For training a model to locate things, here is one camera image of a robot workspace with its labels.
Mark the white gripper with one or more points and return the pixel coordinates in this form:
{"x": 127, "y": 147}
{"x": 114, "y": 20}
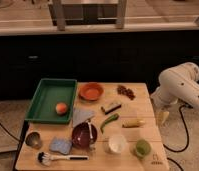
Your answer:
{"x": 162, "y": 99}

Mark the yellow banana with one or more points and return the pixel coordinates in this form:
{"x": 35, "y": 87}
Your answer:
{"x": 133, "y": 124}

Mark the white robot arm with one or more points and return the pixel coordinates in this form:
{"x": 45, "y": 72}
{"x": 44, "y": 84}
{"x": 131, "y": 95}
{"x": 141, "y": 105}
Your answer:
{"x": 176, "y": 83}

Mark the orange red bowl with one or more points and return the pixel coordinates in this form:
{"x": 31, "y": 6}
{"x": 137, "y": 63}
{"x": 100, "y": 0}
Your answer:
{"x": 91, "y": 91}

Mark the dark red bowl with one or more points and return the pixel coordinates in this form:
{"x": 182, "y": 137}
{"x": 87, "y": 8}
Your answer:
{"x": 81, "y": 137}

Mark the green cup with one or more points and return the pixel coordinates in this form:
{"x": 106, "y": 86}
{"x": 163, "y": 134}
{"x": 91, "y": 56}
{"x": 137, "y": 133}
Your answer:
{"x": 142, "y": 148}

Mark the black rectangular eraser block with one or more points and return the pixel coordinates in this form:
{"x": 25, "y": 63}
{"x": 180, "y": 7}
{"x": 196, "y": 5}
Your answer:
{"x": 111, "y": 107}

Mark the green pepper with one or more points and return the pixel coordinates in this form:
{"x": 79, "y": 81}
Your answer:
{"x": 111, "y": 118}

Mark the bunch of dark grapes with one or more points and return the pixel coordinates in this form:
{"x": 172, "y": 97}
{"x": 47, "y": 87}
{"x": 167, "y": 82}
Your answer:
{"x": 122, "y": 90}

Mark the white cup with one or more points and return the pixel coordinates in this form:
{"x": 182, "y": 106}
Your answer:
{"x": 117, "y": 143}

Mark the white spoon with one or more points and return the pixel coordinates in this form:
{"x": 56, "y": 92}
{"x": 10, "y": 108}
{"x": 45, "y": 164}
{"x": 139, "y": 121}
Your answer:
{"x": 90, "y": 130}

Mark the grey cloth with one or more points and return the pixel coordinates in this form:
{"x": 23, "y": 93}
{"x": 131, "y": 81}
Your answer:
{"x": 81, "y": 115}

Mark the orange peach fruit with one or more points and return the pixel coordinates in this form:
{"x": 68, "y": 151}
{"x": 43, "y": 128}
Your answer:
{"x": 61, "y": 108}

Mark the blue sponge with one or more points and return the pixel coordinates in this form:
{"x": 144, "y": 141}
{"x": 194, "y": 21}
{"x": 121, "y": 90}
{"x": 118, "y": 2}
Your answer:
{"x": 62, "y": 146}

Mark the green plastic tray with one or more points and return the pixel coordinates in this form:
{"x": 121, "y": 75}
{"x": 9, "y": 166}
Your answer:
{"x": 48, "y": 94}

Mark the white dish brush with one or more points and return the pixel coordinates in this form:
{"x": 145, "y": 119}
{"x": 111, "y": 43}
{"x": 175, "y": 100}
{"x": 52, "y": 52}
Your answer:
{"x": 46, "y": 158}

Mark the metal cup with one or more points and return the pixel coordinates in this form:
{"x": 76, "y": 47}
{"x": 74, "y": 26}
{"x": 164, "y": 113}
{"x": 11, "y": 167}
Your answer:
{"x": 33, "y": 140}

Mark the wooden chair frame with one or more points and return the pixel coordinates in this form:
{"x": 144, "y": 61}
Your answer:
{"x": 65, "y": 13}

